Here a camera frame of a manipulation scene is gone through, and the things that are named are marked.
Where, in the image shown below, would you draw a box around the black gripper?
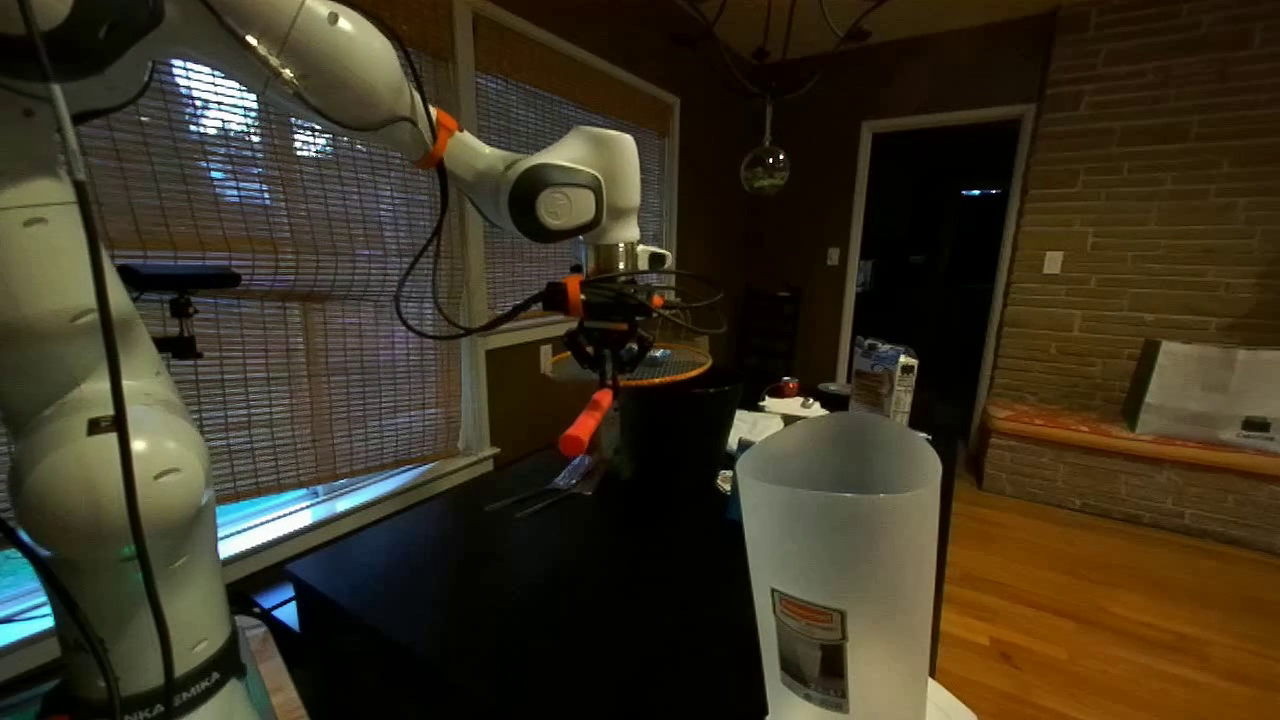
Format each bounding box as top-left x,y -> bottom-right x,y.
562,277 -> 656,381

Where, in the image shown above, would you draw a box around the orange rimmed racket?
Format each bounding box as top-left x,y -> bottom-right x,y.
545,271 -> 716,459

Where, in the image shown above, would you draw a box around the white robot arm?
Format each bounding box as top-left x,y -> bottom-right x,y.
0,0 -> 640,720

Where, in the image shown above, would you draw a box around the black trash can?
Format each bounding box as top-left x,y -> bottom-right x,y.
618,381 -> 734,500

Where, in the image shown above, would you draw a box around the metal spatula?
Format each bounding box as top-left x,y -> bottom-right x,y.
488,457 -> 595,517

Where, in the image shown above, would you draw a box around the hanging glass globe lamp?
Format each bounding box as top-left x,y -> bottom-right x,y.
738,105 -> 791,196

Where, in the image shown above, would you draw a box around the white frosted plastic bin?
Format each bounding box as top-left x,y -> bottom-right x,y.
734,412 -> 939,720

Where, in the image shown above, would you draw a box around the white board on bench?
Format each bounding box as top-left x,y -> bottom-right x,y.
1123,339 -> 1280,453

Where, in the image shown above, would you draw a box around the black camera on stand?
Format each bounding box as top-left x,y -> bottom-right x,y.
118,263 -> 240,360

